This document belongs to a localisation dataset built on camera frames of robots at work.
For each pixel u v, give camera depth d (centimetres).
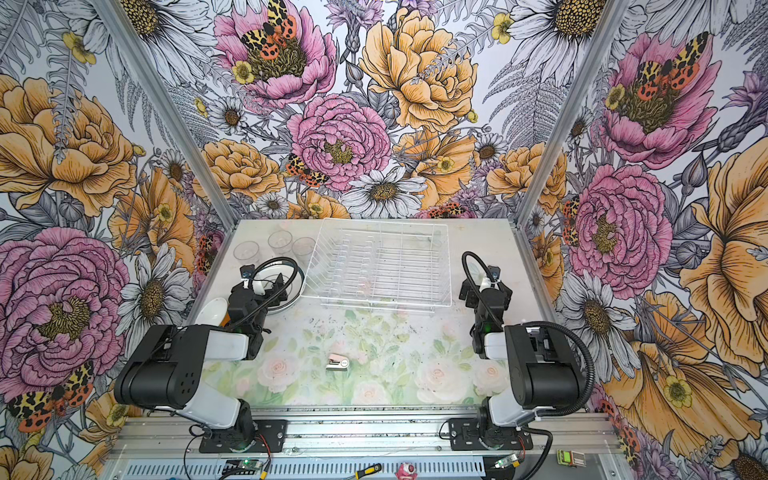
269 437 73
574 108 89
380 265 107
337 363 85
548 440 68
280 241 111
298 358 87
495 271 79
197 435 73
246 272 78
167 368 46
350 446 74
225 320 84
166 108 88
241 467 71
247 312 70
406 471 65
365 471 70
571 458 69
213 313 90
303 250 107
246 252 106
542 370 46
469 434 74
